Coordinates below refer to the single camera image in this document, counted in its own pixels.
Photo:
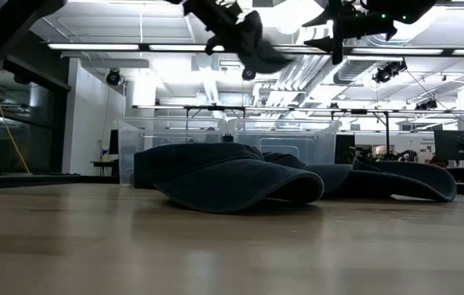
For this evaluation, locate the black computer tower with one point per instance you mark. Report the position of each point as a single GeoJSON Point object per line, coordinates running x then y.
{"type": "Point", "coordinates": [344, 149]}

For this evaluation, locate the large black computer monitor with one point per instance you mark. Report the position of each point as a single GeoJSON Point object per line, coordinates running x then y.
{"type": "Point", "coordinates": [457, 145]}

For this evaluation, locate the small black object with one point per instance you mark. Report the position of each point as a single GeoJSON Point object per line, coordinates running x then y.
{"type": "Point", "coordinates": [228, 137]}

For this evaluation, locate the clear plastic bin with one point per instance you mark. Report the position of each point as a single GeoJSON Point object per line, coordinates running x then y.
{"type": "Point", "coordinates": [297, 139]}
{"type": "Point", "coordinates": [129, 155]}

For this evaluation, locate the round black ceiling camera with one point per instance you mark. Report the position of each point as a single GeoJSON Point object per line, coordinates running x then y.
{"type": "Point", "coordinates": [113, 77]}
{"type": "Point", "coordinates": [248, 75]}

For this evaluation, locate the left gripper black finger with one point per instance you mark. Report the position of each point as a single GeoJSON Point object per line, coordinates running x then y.
{"type": "Point", "coordinates": [219, 41]}

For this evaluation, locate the small dark side table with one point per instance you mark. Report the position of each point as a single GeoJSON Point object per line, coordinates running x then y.
{"type": "Point", "coordinates": [105, 164]}

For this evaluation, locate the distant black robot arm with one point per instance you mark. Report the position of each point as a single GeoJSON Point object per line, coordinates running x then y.
{"type": "Point", "coordinates": [404, 155]}

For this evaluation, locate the black ceiling spotlight cluster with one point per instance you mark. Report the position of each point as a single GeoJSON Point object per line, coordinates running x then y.
{"type": "Point", "coordinates": [426, 105]}
{"type": "Point", "coordinates": [388, 73]}

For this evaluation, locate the long ceiling light rail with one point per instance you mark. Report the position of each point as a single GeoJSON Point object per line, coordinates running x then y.
{"type": "Point", "coordinates": [92, 47]}

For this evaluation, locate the dark blue baseball cap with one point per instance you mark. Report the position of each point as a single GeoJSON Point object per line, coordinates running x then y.
{"type": "Point", "coordinates": [224, 180]}
{"type": "Point", "coordinates": [330, 176]}

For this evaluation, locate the small black monitor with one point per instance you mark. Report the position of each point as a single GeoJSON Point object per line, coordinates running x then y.
{"type": "Point", "coordinates": [114, 141]}

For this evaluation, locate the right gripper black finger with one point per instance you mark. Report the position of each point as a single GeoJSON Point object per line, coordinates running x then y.
{"type": "Point", "coordinates": [326, 19]}
{"type": "Point", "coordinates": [325, 44]}

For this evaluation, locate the silver ribbed ventilation duct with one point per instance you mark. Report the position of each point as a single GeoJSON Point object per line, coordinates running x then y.
{"type": "Point", "coordinates": [351, 73]}

